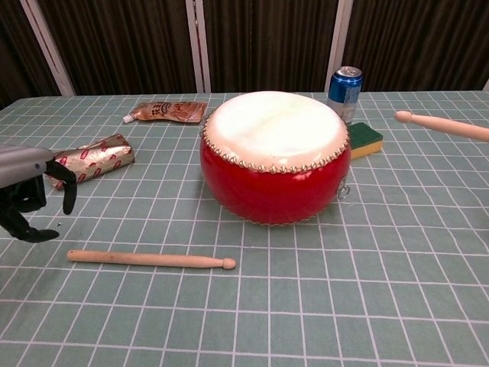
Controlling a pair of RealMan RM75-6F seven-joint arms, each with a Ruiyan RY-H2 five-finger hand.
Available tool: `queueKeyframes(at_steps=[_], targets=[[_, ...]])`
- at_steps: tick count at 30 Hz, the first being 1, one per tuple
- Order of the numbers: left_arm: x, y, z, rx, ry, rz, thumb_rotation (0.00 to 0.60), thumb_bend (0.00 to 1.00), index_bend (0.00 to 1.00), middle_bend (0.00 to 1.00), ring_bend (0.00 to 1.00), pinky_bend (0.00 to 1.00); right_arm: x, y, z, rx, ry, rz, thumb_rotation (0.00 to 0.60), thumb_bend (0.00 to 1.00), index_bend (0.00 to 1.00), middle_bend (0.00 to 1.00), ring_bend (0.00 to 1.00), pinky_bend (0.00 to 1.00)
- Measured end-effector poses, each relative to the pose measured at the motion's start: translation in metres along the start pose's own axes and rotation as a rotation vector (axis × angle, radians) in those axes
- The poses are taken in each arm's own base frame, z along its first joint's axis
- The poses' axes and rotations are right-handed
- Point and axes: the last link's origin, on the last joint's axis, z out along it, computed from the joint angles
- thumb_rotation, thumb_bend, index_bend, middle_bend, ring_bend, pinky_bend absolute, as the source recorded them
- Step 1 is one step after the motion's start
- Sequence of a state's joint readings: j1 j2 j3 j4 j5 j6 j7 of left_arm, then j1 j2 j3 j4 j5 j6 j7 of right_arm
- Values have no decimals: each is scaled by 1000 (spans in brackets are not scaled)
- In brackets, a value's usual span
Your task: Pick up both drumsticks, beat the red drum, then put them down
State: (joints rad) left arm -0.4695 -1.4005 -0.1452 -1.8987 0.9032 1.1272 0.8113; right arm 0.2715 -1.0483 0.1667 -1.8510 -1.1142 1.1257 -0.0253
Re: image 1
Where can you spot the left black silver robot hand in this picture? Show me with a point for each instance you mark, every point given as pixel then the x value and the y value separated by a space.
pixel 23 164

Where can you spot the light wooden drumstick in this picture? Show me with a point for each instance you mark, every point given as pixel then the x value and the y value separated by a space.
pixel 447 125
pixel 153 259

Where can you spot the red drum with white skin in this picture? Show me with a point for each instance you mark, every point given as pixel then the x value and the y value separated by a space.
pixel 275 179

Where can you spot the gold foil snack package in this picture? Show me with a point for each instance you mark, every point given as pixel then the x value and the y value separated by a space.
pixel 103 156

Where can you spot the orange sauce pouch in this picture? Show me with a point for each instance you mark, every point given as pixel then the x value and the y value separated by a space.
pixel 172 111

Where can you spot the blue drink can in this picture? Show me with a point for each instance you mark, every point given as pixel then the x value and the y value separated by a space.
pixel 344 95

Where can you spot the green grid tablecloth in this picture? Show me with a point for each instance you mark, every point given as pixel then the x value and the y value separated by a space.
pixel 344 286

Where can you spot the green and yellow sponge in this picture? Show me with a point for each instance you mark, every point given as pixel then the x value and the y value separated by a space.
pixel 368 143

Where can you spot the white partition frame post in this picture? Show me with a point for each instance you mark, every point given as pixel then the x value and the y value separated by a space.
pixel 51 49
pixel 340 38
pixel 198 49

